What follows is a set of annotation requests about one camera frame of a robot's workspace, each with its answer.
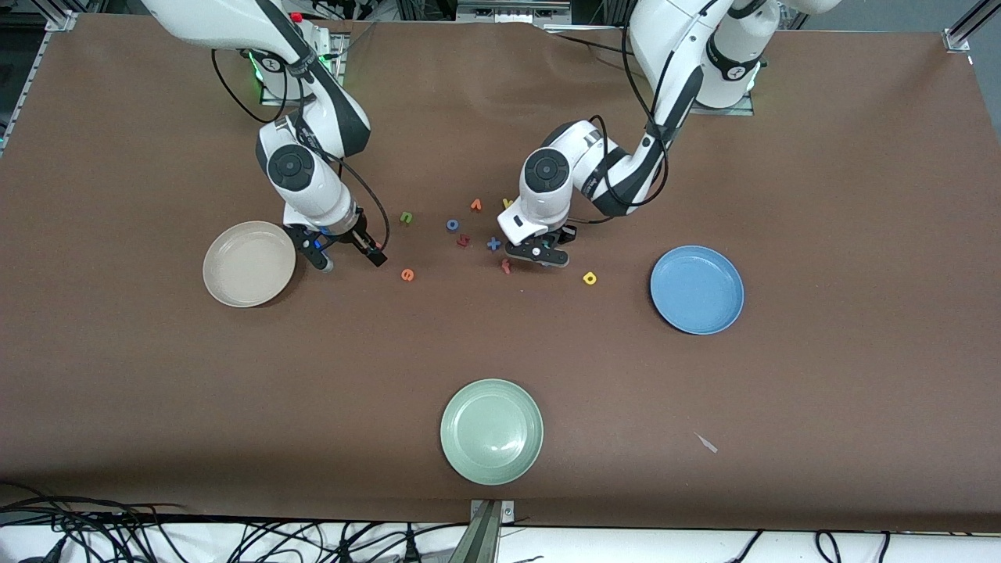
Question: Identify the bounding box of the beige round plate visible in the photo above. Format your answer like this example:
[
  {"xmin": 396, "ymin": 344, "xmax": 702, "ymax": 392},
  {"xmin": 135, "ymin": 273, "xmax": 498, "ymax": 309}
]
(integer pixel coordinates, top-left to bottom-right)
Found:
[{"xmin": 203, "ymin": 221, "xmax": 297, "ymax": 308}]

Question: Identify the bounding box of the brown paper table cover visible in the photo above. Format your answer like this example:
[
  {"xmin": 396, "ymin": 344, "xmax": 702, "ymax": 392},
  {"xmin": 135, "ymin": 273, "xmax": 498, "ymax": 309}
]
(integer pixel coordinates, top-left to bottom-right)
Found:
[{"xmin": 0, "ymin": 14, "xmax": 1001, "ymax": 534}]

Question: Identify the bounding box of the blue round plate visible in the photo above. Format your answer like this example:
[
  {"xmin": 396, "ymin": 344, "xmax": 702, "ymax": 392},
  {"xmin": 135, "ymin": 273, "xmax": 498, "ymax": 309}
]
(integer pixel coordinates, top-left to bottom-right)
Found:
[{"xmin": 650, "ymin": 246, "xmax": 745, "ymax": 335}]

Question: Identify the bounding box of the green round plate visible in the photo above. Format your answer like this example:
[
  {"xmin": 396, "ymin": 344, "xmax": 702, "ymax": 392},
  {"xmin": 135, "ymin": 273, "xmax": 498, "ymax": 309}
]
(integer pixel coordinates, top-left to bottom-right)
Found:
[{"xmin": 440, "ymin": 378, "xmax": 544, "ymax": 486}]

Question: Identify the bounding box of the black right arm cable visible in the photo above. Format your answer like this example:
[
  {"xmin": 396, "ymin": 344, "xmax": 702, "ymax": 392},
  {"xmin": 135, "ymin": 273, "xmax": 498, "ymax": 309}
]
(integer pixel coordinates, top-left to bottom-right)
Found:
[{"xmin": 211, "ymin": 47, "xmax": 392, "ymax": 255}]

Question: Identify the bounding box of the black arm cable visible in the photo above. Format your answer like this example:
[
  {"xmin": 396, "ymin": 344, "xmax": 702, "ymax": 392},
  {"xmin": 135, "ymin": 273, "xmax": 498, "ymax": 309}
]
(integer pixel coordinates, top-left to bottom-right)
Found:
[
  {"xmin": 211, "ymin": 47, "xmax": 392, "ymax": 255},
  {"xmin": 588, "ymin": 0, "xmax": 701, "ymax": 226}
]

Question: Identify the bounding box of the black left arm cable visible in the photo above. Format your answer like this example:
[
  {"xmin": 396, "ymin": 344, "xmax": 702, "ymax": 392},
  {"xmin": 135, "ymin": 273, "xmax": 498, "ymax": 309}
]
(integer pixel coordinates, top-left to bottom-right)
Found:
[{"xmin": 588, "ymin": 0, "xmax": 701, "ymax": 226}]

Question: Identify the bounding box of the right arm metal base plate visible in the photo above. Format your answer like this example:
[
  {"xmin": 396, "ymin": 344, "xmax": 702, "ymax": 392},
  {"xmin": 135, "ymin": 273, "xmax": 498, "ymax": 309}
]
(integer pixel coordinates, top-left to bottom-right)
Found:
[{"xmin": 260, "ymin": 31, "xmax": 345, "ymax": 107}]

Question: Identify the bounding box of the black cable on table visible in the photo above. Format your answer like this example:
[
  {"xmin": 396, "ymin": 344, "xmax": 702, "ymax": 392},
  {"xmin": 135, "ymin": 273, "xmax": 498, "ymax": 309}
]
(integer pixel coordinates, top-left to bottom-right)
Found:
[{"xmin": 540, "ymin": 23, "xmax": 638, "ymax": 59}]

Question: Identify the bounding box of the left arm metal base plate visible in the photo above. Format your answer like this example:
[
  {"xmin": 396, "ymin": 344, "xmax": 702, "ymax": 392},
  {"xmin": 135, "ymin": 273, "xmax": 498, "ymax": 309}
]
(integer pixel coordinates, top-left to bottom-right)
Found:
[{"xmin": 688, "ymin": 78, "xmax": 755, "ymax": 117}]

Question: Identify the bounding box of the aluminium frame behind table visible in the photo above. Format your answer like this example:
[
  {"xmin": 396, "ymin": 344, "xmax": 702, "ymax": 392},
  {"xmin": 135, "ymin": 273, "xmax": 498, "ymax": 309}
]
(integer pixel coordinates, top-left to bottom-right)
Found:
[{"xmin": 395, "ymin": 0, "xmax": 626, "ymax": 24}]

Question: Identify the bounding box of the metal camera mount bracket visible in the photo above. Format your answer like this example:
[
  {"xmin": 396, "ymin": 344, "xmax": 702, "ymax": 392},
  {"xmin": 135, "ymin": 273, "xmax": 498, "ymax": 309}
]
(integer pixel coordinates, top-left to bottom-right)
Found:
[{"xmin": 450, "ymin": 499, "xmax": 517, "ymax": 563}]

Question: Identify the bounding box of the aluminium corner rail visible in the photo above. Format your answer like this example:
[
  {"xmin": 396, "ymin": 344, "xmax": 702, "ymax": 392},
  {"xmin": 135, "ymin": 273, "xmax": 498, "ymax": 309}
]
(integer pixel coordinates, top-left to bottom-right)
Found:
[
  {"xmin": 942, "ymin": 0, "xmax": 1001, "ymax": 54},
  {"xmin": 0, "ymin": 0, "xmax": 79, "ymax": 153}
]

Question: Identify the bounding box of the black cable tangle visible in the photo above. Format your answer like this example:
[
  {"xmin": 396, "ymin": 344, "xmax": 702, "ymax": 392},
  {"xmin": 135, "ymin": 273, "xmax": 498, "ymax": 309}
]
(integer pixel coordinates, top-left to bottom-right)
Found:
[{"xmin": 0, "ymin": 481, "xmax": 470, "ymax": 563}]

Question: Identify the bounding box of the black hanging cable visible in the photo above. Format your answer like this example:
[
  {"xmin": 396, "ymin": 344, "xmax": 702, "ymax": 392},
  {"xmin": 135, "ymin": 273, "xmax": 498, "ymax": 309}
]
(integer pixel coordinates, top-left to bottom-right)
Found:
[
  {"xmin": 813, "ymin": 530, "xmax": 892, "ymax": 563},
  {"xmin": 723, "ymin": 530, "xmax": 763, "ymax": 563}
]

